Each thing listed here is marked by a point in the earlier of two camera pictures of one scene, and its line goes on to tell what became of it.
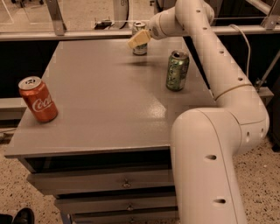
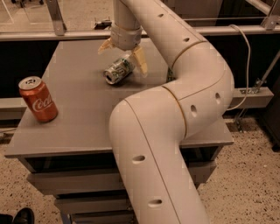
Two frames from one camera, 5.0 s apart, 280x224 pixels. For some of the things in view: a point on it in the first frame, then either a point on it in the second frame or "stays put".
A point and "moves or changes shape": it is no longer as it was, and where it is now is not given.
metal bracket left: (56, 17) stays put
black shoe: (23, 216) stays put
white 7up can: (141, 49) moves or changes shape
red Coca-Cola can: (37, 94) stays put
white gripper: (153, 27) → (126, 38)
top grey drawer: (84, 182) stays put
